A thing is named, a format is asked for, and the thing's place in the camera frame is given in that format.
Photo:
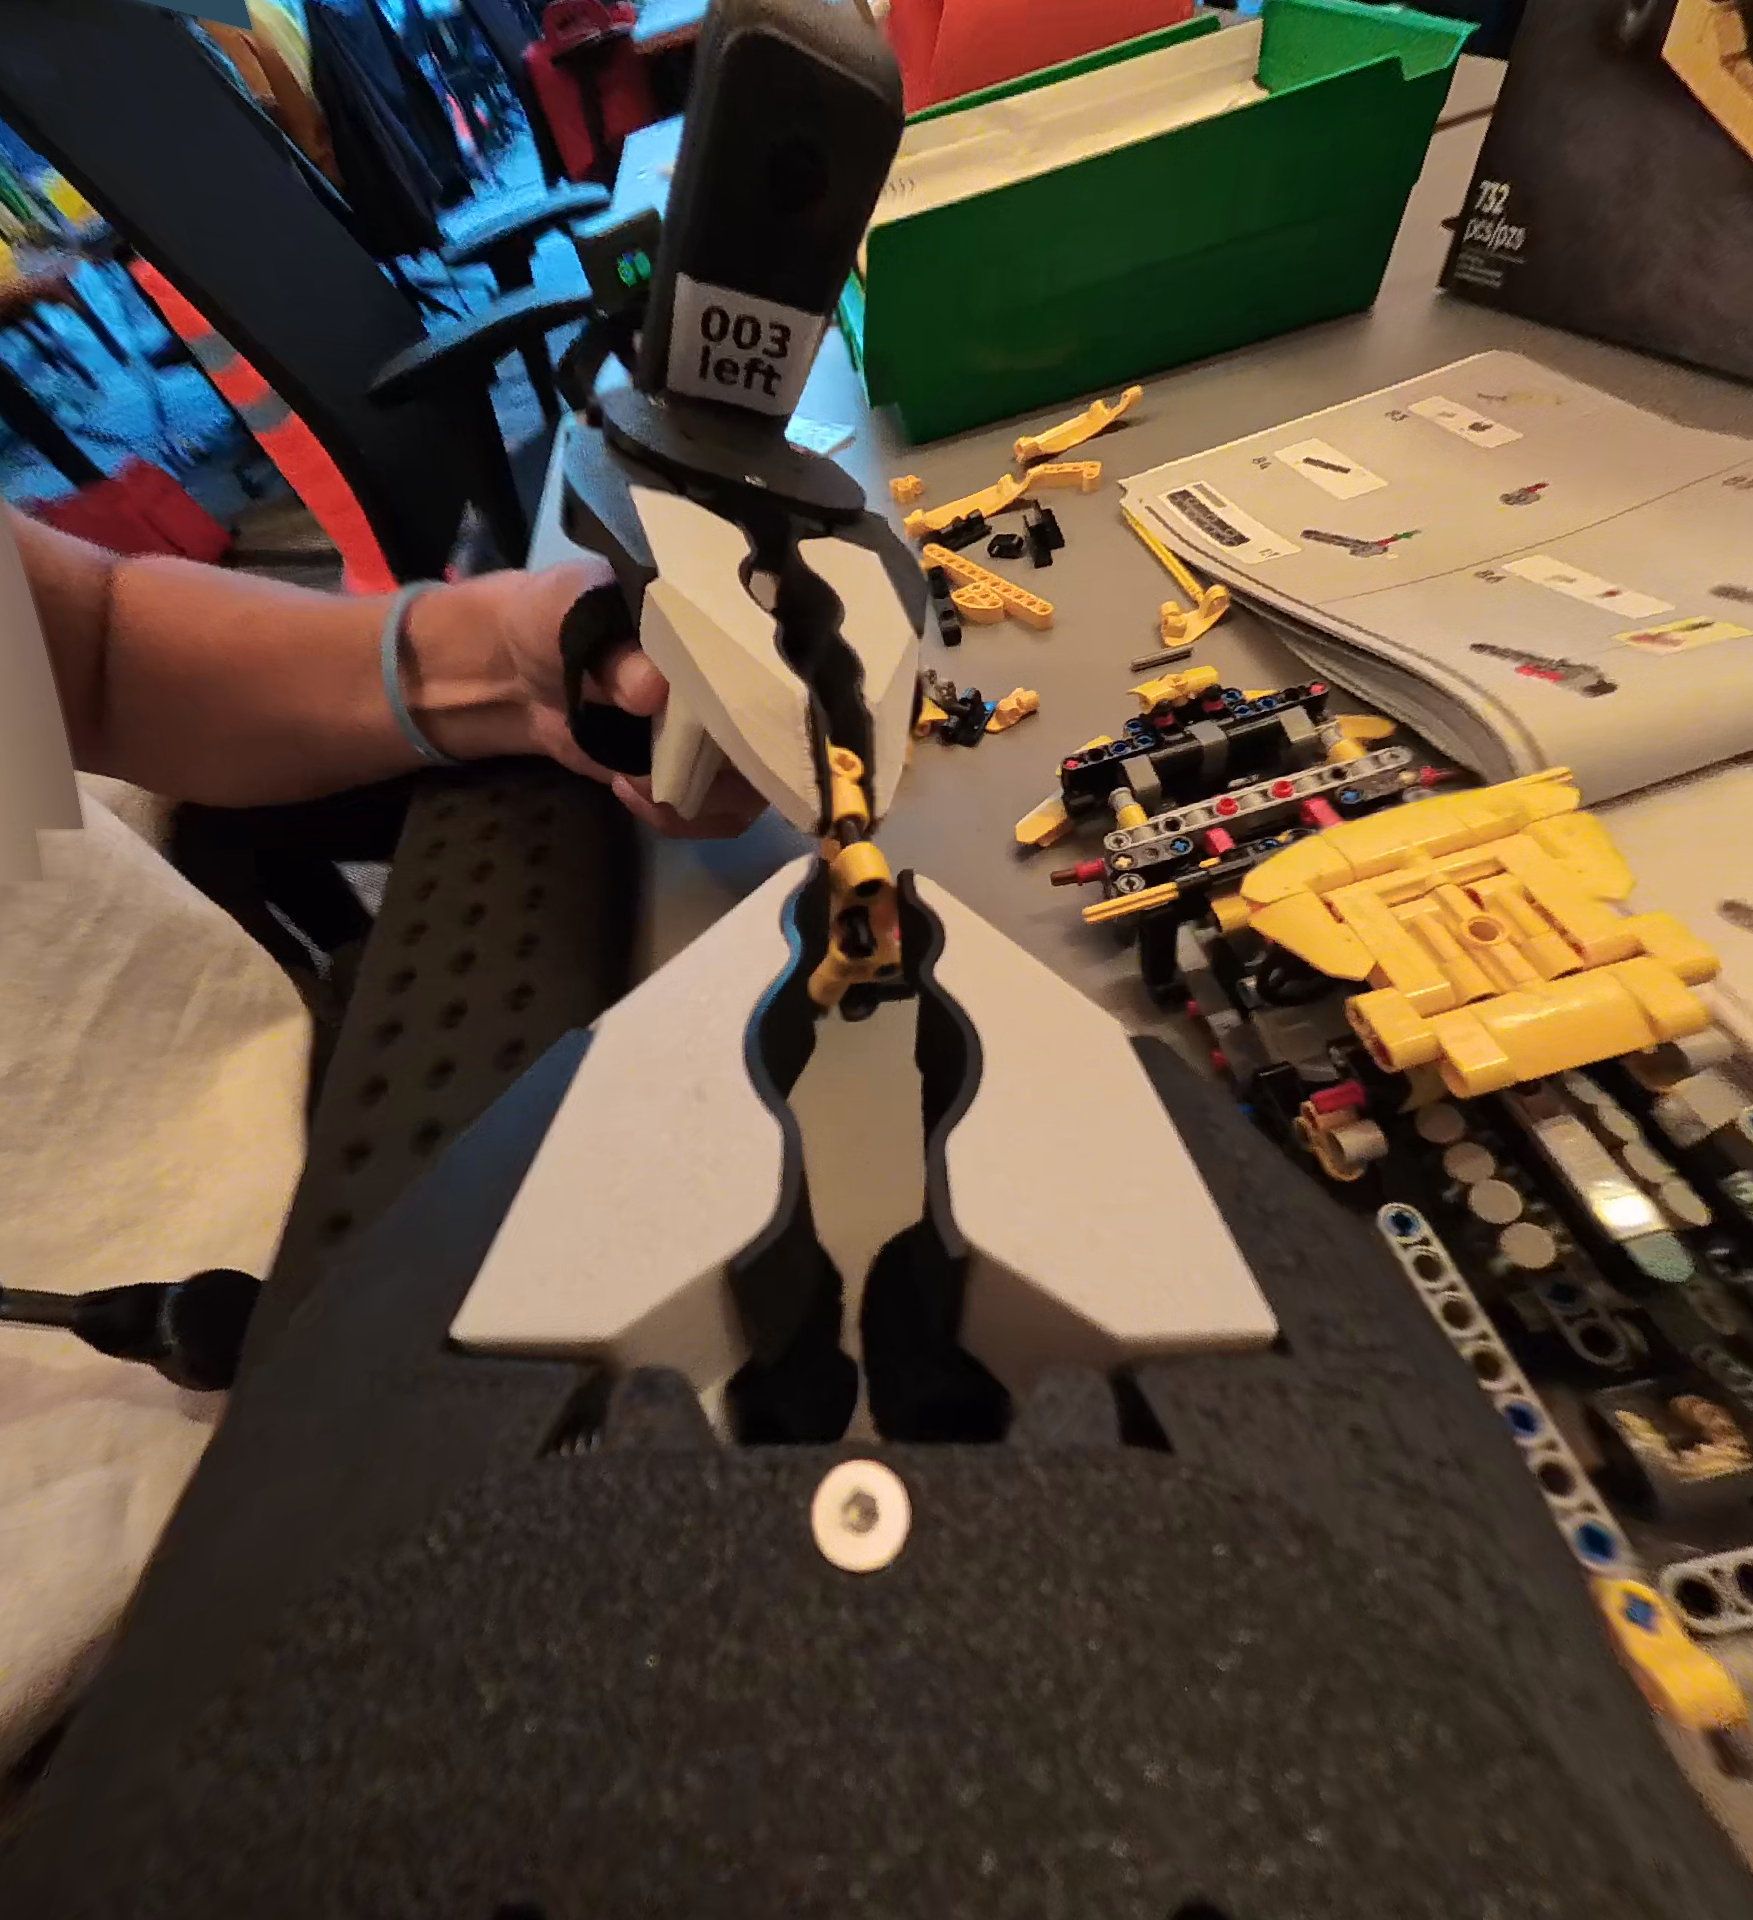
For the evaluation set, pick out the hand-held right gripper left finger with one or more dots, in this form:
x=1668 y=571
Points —
x=621 y=1185

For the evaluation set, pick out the yellow toy brick assembly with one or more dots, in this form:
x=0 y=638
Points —
x=862 y=884

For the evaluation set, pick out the red bag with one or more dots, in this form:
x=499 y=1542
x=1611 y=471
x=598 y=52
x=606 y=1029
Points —
x=140 y=519

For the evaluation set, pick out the dark perforated pad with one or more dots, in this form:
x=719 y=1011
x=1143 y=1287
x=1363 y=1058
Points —
x=441 y=974

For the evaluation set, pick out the white paper stack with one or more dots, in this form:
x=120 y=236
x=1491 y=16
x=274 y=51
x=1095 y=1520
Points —
x=1058 y=134

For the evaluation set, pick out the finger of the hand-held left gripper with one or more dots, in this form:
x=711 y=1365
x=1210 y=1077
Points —
x=711 y=631
x=890 y=631

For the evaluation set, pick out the scattered yellow toy pieces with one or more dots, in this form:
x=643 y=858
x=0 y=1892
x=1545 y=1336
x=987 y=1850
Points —
x=990 y=585

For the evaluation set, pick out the dark toy box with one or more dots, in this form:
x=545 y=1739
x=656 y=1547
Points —
x=1642 y=254

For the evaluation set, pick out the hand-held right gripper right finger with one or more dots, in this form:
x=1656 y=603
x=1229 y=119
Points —
x=1101 y=1201

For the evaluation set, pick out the person's left forearm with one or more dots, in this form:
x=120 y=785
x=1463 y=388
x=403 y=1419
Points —
x=217 y=674

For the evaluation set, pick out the yellow toy car model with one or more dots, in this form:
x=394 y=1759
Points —
x=1491 y=931

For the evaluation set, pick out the person's left hand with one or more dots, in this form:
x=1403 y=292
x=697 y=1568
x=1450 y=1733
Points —
x=501 y=674

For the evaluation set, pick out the orange striped cone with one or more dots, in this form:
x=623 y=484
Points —
x=278 y=420

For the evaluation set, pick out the green storage bin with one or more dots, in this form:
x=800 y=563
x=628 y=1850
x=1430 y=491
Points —
x=1117 y=285

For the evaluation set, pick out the black device green light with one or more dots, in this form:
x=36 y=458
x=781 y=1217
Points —
x=621 y=271

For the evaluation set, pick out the blue wristband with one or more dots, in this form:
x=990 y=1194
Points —
x=397 y=674

